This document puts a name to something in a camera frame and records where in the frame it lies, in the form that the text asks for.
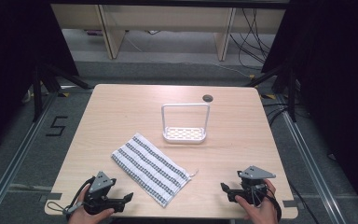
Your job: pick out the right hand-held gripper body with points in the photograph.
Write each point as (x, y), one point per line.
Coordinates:
(254, 173)

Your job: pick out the dark round table grommet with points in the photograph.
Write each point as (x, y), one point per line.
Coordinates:
(208, 98)

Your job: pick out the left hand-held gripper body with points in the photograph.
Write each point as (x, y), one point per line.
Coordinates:
(101, 183)

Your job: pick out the black metal stand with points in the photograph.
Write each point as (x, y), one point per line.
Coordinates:
(291, 93)
(37, 93)

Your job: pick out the black curtain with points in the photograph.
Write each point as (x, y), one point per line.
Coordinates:
(9, 62)
(338, 77)

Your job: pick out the aluminium floor rail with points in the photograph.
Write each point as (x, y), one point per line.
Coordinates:
(15, 161)
(312, 171)

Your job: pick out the beige wooden desk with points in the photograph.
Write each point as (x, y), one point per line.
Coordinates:
(167, 17)

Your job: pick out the person's right hand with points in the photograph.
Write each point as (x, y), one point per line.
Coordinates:
(261, 214)

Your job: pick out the person's left hand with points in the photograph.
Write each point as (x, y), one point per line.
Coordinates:
(77, 216)

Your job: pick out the white grey striped cloth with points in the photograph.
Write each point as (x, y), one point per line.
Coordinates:
(150, 169)

